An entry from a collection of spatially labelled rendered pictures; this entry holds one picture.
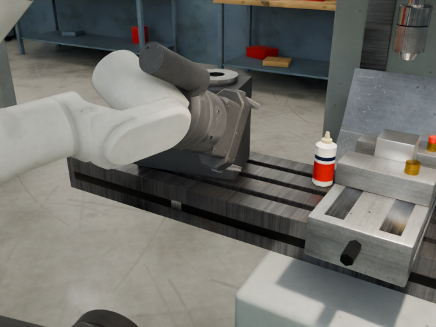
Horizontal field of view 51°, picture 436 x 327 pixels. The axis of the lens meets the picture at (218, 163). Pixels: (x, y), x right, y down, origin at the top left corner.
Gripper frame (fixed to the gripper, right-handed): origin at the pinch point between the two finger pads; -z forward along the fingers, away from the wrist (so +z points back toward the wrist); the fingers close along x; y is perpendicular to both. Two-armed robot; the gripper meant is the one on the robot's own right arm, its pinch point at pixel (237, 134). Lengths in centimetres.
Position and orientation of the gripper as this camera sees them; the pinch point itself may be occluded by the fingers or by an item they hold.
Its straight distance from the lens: 73.6
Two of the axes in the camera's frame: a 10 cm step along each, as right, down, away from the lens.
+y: -8.1, -2.7, 5.2
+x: 2.8, -9.6, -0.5
